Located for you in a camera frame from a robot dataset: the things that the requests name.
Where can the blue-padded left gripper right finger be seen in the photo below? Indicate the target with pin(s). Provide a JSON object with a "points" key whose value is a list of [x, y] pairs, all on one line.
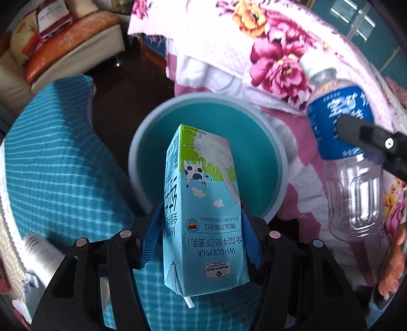
{"points": [[301, 280]]}

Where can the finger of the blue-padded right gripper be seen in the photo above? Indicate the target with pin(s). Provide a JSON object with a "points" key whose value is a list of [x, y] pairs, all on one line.
{"points": [[388, 150]]}

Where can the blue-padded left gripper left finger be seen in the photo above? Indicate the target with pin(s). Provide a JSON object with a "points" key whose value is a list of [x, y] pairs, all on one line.
{"points": [[72, 300]]}

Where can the clear plastic water bottle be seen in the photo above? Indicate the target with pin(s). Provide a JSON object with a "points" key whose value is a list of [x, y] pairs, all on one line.
{"points": [[353, 182]]}

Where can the light blue milk carton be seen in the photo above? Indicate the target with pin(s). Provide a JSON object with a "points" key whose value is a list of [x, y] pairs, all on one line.
{"points": [[203, 243]]}

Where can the teal round trash bin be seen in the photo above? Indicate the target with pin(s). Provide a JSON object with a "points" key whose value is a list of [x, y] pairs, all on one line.
{"points": [[259, 155]]}

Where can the person's right hand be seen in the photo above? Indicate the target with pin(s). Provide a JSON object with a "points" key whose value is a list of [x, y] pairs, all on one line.
{"points": [[393, 267]]}

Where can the teal and beige mattress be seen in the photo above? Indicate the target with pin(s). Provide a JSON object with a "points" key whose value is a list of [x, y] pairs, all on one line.
{"points": [[63, 183]]}

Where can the pink floral quilt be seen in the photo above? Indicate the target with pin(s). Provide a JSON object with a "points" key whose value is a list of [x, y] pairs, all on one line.
{"points": [[251, 50]]}

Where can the cream and orange armchair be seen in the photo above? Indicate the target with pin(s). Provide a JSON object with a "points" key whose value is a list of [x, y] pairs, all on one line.
{"points": [[93, 36]]}

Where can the yellow plush toy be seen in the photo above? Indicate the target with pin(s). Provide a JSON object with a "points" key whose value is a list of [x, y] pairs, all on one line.
{"points": [[24, 38]]}

